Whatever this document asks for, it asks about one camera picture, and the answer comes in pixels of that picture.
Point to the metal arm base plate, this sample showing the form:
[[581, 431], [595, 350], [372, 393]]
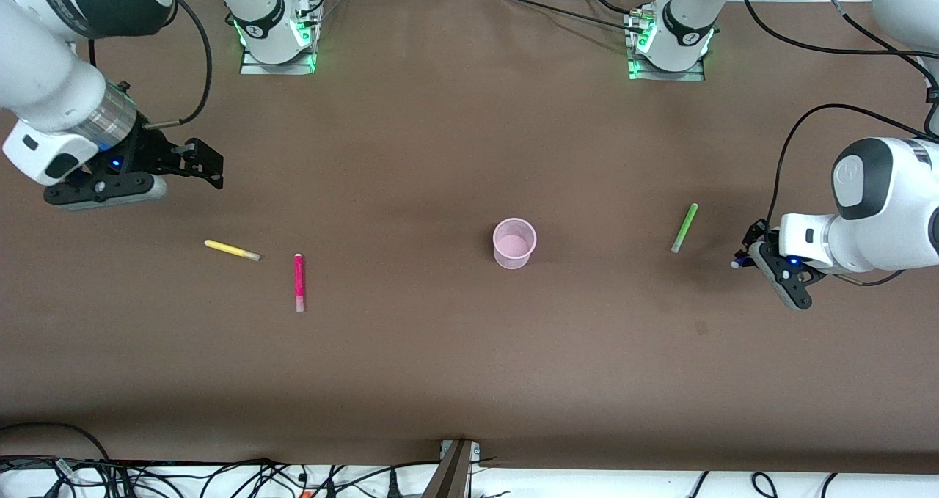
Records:
[[667, 75], [279, 67]]

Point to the pink translucent pen holder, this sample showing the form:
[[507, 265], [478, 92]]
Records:
[[513, 247]]

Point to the purple marker pen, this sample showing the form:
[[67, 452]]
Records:
[[736, 265]]

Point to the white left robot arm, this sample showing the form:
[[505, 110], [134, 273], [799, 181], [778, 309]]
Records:
[[902, 204]]

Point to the green marker pen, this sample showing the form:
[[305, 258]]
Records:
[[685, 226]]

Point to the metal table edge bracket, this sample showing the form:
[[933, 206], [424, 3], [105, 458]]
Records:
[[456, 469]]

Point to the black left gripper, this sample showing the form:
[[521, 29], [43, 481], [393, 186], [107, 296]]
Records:
[[755, 235]]

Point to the pink marker pen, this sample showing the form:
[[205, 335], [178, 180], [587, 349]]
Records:
[[298, 278]]

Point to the yellow marker pen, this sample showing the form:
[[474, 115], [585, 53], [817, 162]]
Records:
[[229, 248]]

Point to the black power plug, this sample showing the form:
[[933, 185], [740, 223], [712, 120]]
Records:
[[392, 485]]

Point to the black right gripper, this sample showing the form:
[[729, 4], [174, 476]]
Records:
[[149, 152]]

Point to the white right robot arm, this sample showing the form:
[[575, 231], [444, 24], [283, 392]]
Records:
[[44, 80]]

